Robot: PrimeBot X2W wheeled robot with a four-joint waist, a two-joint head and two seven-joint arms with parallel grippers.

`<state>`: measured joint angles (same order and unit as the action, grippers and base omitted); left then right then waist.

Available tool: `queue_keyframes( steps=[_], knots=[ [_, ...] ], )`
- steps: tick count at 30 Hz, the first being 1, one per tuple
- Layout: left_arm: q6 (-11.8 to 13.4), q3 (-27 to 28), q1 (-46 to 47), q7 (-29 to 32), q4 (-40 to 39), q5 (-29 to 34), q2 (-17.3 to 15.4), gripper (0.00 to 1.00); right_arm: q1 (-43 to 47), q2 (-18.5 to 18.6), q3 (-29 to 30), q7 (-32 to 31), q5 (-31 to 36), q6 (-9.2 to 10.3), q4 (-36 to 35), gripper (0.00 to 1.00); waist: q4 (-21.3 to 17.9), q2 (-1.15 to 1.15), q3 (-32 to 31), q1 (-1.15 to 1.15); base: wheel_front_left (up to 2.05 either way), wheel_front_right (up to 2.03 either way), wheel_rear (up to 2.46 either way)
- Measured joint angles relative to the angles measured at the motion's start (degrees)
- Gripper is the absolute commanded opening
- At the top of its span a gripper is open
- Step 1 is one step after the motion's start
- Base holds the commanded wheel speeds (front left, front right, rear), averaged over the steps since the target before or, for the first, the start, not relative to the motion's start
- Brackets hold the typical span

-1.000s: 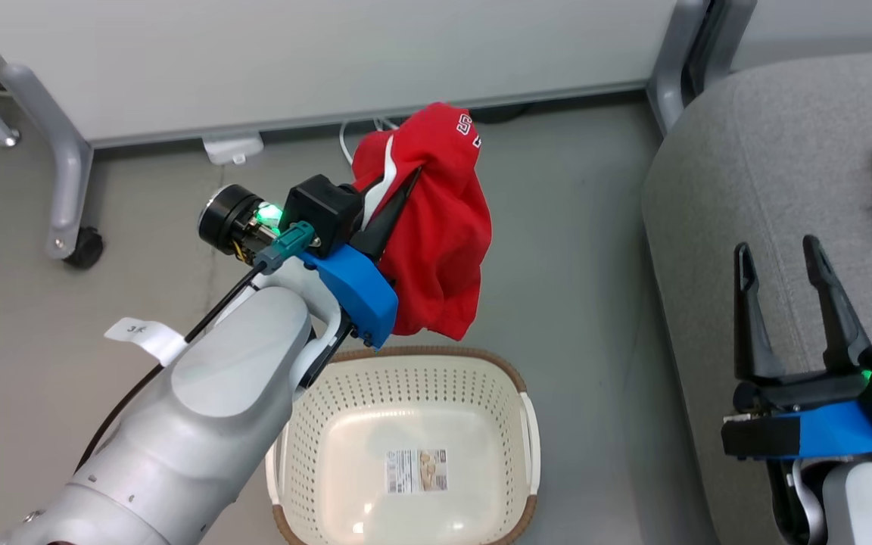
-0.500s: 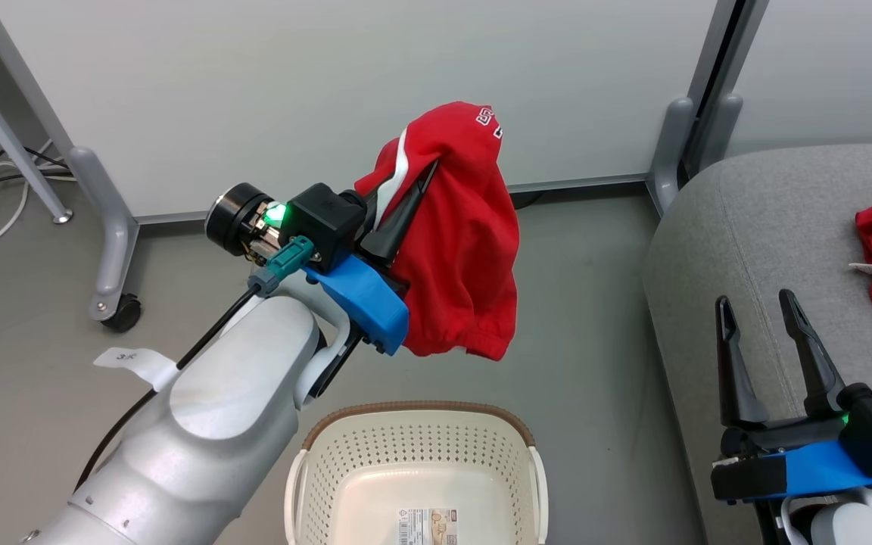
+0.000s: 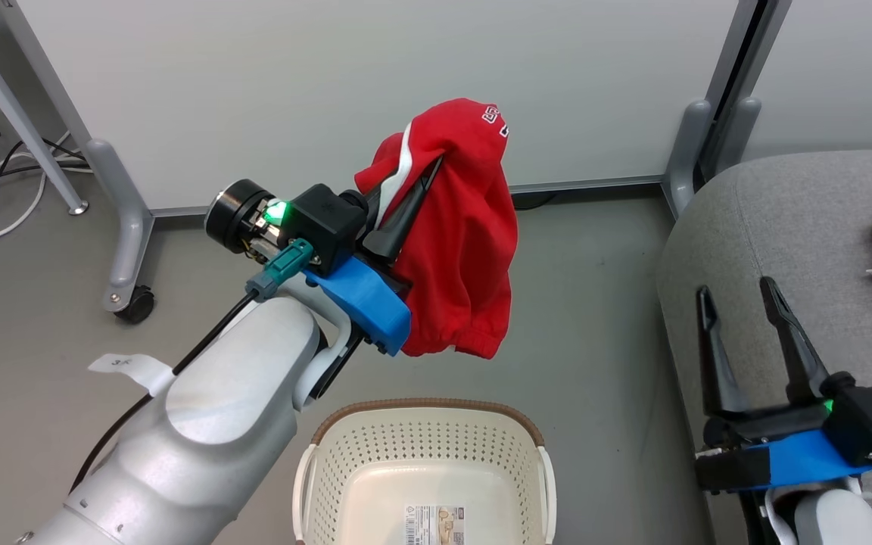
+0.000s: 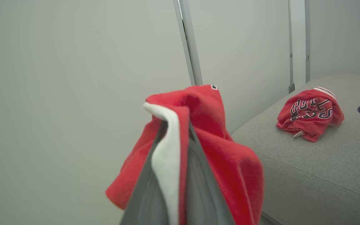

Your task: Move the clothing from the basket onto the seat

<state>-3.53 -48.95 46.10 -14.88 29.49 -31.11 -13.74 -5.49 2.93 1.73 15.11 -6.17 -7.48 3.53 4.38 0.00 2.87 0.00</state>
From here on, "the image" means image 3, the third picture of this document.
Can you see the thin grey table leg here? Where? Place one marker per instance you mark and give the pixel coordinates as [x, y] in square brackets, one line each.
[20, 113]

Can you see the cream perforated laundry basket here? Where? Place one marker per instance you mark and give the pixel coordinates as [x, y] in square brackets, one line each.
[421, 462]

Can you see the grey curved partition foot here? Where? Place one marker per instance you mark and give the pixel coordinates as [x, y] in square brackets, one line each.
[689, 151]
[739, 129]
[129, 227]

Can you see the grey partition bottom rail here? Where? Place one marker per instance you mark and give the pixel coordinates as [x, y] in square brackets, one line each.
[406, 195]

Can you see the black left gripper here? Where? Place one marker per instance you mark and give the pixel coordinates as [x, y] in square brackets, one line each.
[326, 219]

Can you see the white printed basket label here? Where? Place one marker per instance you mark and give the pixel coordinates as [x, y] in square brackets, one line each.
[434, 526]

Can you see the grey fabric sofa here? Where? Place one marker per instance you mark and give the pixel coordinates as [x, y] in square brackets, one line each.
[784, 242]

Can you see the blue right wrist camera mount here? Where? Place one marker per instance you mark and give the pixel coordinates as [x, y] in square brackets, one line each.
[807, 458]

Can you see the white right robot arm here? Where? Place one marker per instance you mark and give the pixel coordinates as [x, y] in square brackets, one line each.
[829, 518]

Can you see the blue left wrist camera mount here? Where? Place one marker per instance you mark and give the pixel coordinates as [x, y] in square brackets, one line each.
[364, 299]

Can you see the black caster wheel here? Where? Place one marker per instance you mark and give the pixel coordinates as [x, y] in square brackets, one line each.
[137, 305]

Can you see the red sweatshirt with white stripe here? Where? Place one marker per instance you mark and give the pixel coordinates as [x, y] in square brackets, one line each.
[466, 242]

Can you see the grey partition post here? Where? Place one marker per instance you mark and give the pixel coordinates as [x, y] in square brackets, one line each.
[746, 45]

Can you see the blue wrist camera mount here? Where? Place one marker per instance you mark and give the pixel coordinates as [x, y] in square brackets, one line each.
[807, 458]
[364, 299]

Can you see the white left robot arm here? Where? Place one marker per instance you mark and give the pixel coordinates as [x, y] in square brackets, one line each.
[209, 424]

